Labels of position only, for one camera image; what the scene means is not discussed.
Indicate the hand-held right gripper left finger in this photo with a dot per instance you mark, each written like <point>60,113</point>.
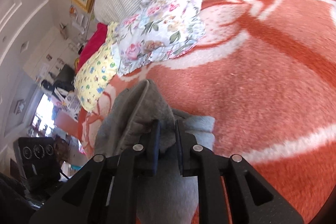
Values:
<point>156,140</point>

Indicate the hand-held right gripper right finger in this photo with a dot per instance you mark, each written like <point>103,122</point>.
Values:
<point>179,142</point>

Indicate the grey pants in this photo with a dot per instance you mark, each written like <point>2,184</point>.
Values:
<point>155,108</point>

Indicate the brown fuzzy object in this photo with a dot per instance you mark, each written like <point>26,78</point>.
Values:
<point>63,149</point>

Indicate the black chair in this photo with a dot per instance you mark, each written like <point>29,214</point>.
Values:
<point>64,75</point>

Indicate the yellow cartoon print pillow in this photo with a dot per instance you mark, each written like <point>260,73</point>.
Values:
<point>94,77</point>

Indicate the orange and white blanket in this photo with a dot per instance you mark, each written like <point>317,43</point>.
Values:
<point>262,82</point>

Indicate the floral pillow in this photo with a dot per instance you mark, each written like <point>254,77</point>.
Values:
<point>162,29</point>

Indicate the red cloth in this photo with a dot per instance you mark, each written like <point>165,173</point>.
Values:
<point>92,48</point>

